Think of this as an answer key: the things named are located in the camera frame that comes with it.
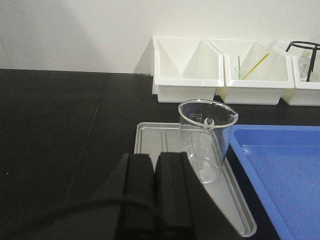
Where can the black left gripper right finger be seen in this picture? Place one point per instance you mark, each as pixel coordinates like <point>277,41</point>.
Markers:
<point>188,212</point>

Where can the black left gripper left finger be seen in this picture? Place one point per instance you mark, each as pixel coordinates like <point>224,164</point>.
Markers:
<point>128,189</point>

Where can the clear plastic tray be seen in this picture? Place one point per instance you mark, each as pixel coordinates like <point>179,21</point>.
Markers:
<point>152,138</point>

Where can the clear glass beaker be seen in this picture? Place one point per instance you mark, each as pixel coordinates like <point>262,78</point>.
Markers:
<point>205,129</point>

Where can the blue plastic tray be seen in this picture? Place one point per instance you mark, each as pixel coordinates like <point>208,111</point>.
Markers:
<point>283,166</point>

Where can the left white storage bin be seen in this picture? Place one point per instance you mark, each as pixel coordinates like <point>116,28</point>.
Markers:
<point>185,69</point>

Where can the white storage bin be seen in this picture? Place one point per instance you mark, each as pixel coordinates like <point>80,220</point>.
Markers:
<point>185,69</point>
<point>303,93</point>
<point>267,89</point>

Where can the small beaker with sticks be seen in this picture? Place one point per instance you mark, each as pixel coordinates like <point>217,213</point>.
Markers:
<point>250,68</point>

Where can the middle white storage bin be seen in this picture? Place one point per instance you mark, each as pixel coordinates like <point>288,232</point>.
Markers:
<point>267,89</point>

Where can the right white storage bin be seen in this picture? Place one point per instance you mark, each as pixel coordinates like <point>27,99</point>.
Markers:
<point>303,93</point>

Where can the black metal tripod stand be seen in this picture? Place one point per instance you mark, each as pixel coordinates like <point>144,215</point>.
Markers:
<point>315,47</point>

